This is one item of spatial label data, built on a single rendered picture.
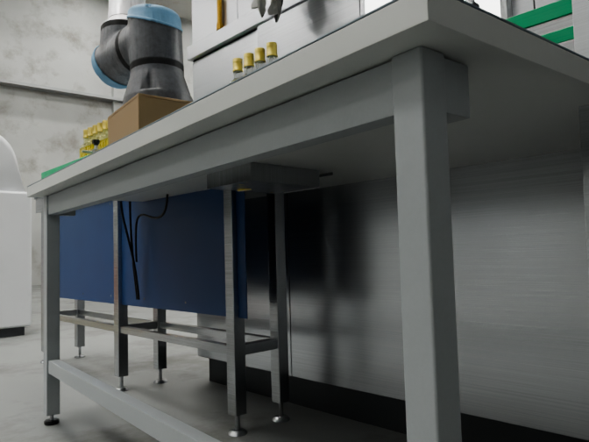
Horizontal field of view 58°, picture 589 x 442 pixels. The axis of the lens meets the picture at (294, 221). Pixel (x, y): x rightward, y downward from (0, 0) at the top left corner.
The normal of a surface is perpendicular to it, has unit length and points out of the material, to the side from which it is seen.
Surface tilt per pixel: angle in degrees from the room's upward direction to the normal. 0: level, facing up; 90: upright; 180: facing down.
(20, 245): 90
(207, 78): 90
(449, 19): 90
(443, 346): 90
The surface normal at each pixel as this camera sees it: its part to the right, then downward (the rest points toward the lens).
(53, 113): 0.62, -0.07
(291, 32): -0.73, -0.02
